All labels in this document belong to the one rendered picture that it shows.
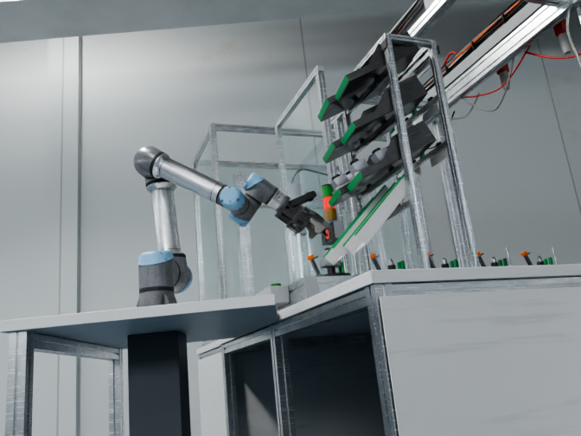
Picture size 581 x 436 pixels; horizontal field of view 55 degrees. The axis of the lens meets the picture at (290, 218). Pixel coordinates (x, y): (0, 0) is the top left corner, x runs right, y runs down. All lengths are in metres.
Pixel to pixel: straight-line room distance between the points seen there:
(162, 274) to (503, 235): 4.09
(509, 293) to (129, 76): 5.03
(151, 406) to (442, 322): 0.95
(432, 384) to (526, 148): 4.76
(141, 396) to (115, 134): 4.16
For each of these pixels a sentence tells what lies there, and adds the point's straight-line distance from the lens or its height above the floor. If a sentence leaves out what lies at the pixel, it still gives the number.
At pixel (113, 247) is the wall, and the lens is 5.39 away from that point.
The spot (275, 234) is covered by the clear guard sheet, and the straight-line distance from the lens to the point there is 3.48.
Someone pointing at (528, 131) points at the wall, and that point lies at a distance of 6.00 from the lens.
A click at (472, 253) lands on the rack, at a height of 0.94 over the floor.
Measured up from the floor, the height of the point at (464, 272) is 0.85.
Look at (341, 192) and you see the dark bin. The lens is 1.79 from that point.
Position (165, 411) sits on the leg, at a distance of 1.85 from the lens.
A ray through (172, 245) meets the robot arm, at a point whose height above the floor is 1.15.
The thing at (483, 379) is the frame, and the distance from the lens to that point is 1.39.
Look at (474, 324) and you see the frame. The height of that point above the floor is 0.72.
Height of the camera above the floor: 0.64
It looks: 16 degrees up
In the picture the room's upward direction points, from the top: 6 degrees counter-clockwise
